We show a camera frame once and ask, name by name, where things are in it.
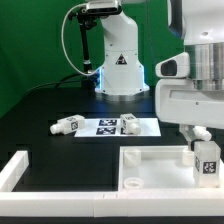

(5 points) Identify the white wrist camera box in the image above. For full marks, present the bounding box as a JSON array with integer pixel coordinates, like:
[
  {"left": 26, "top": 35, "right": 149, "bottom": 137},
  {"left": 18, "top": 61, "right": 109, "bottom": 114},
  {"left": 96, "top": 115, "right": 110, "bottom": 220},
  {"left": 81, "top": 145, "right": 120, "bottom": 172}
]
[{"left": 155, "top": 52, "right": 190, "bottom": 79}]

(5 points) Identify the white U-shaped fence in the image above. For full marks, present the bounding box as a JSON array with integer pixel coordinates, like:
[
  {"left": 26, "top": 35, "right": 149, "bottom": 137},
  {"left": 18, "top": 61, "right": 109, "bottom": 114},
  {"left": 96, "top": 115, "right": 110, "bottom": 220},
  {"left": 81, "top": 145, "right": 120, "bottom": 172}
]
[{"left": 0, "top": 151, "right": 224, "bottom": 217}]

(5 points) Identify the black cable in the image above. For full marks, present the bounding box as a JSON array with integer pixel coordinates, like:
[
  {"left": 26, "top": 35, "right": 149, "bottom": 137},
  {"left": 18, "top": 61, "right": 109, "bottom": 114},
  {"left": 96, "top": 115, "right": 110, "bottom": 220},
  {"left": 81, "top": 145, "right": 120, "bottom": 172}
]
[{"left": 20, "top": 72, "right": 84, "bottom": 99}]

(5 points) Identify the white cable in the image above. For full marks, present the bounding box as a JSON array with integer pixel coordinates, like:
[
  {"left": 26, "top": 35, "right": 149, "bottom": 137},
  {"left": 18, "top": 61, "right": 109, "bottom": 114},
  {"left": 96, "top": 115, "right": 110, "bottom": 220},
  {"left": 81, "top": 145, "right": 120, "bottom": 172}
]
[{"left": 61, "top": 3, "right": 96, "bottom": 77}]

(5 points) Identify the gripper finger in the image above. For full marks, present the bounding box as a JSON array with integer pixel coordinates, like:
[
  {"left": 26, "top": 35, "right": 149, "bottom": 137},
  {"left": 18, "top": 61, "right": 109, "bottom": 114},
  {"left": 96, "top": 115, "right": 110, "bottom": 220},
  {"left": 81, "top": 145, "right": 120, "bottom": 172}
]
[{"left": 179, "top": 124, "right": 196, "bottom": 150}]

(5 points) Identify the white marker sheet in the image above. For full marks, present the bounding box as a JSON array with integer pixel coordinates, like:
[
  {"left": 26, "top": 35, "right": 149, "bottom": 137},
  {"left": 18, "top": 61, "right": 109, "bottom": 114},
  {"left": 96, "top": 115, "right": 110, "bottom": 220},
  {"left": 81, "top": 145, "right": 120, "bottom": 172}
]
[{"left": 74, "top": 118, "right": 161, "bottom": 137}]

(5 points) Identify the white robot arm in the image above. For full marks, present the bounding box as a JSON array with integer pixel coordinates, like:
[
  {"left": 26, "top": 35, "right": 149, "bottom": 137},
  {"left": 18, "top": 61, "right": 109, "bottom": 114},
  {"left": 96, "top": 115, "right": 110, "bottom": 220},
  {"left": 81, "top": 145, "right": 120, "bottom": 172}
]
[{"left": 97, "top": 0, "right": 224, "bottom": 147}]

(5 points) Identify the black camera stand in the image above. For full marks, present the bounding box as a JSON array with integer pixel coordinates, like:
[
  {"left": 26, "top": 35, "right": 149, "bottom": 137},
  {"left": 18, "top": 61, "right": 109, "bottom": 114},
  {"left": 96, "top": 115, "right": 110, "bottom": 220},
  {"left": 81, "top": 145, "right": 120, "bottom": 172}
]
[{"left": 68, "top": 7, "right": 116, "bottom": 89}]

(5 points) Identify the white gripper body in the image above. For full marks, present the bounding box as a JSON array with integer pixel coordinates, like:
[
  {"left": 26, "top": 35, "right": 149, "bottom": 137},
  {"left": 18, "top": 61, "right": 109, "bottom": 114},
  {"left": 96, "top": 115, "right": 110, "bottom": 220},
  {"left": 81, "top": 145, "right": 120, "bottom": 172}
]
[{"left": 155, "top": 79, "right": 224, "bottom": 129}]

